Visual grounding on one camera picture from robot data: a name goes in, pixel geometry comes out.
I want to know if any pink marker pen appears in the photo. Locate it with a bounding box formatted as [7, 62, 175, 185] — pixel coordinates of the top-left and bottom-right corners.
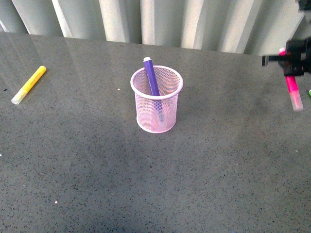
[279, 48, 303, 112]

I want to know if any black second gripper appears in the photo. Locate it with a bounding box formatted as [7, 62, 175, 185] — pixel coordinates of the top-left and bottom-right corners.
[261, 37, 311, 76]

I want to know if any yellow marker pen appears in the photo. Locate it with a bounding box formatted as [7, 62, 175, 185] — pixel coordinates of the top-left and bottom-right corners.
[11, 66, 47, 105]

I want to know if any purple marker pen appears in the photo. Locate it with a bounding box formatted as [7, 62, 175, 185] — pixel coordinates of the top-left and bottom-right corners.
[143, 57, 164, 124]

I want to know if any grey pleated curtain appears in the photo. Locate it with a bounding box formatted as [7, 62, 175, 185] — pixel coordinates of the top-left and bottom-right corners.
[0, 0, 311, 55]

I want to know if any pink mesh pen cup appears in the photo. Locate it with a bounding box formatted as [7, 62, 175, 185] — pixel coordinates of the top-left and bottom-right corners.
[130, 66, 184, 133]

